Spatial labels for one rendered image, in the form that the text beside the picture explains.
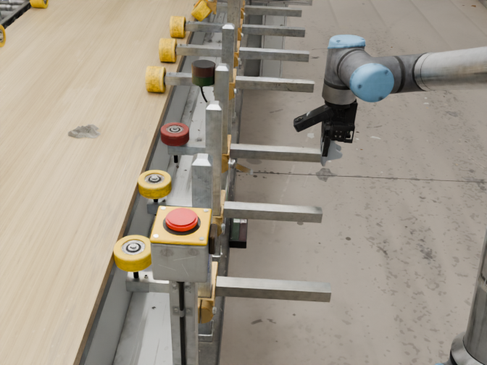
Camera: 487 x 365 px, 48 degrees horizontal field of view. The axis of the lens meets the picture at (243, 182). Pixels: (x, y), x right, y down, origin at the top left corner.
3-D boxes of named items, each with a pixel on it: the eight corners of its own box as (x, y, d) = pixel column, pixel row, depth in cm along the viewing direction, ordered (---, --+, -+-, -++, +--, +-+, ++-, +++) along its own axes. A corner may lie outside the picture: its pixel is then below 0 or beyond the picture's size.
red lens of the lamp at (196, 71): (216, 68, 141) (216, 60, 139) (214, 77, 136) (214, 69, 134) (193, 66, 141) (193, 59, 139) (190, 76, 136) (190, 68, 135)
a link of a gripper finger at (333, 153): (340, 171, 155) (345, 144, 150) (319, 171, 155) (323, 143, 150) (339, 166, 157) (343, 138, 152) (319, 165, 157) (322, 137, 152)
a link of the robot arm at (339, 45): (339, 45, 130) (323, 31, 138) (332, 93, 137) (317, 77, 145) (375, 43, 133) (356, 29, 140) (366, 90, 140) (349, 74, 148)
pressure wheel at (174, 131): (190, 155, 162) (190, 121, 155) (188, 170, 155) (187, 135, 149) (164, 153, 162) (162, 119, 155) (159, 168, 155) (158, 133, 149)
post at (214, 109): (219, 263, 144) (222, 99, 117) (218, 273, 141) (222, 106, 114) (206, 263, 144) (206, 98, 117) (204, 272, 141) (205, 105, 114)
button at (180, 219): (199, 218, 71) (199, 207, 70) (196, 237, 67) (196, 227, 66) (168, 216, 71) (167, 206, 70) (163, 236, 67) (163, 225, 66)
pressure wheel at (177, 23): (182, 35, 209) (185, 39, 217) (184, 14, 208) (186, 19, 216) (167, 35, 209) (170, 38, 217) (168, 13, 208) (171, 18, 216)
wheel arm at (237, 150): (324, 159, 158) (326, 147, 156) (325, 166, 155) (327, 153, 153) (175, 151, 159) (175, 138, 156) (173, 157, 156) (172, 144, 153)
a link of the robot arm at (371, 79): (407, 65, 124) (381, 46, 134) (361, 69, 121) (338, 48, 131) (398, 103, 129) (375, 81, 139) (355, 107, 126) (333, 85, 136)
